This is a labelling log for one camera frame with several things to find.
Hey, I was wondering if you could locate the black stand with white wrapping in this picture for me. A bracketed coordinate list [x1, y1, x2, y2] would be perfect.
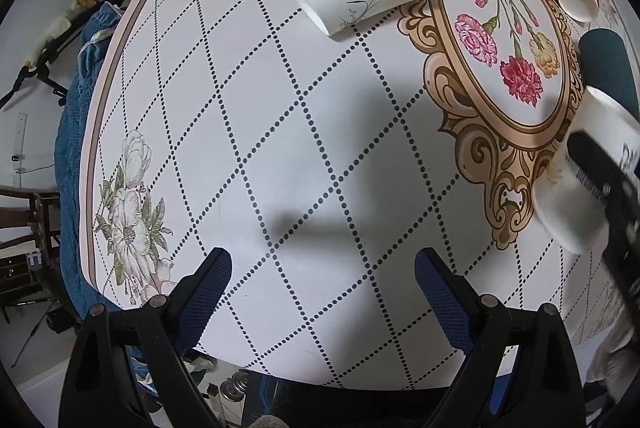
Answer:
[0, 0, 101, 110]

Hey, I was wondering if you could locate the blue quilted cloth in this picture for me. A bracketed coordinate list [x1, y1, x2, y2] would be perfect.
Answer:
[54, 2, 132, 326]

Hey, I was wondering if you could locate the metal dumbbell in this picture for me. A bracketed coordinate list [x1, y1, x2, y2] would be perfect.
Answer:
[219, 369, 252, 403]

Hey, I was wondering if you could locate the white fluffy cloth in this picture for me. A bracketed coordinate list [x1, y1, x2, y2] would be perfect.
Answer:
[584, 318, 640, 390]

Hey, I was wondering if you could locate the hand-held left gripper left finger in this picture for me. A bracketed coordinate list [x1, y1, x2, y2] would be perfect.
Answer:
[59, 247, 233, 428]

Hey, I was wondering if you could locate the dark teal paper cup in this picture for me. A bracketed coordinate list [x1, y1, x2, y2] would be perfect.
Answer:
[578, 28, 640, 119]

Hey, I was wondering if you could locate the white paper cup dark lettering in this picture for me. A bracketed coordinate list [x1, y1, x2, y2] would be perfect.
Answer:
[531, 86, 640, 255]

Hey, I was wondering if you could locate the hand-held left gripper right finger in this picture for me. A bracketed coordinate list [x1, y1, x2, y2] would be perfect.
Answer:
[414, 247, 586, 428]

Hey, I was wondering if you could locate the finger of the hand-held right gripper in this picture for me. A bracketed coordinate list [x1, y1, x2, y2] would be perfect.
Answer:
[566, 130, 626, 209]

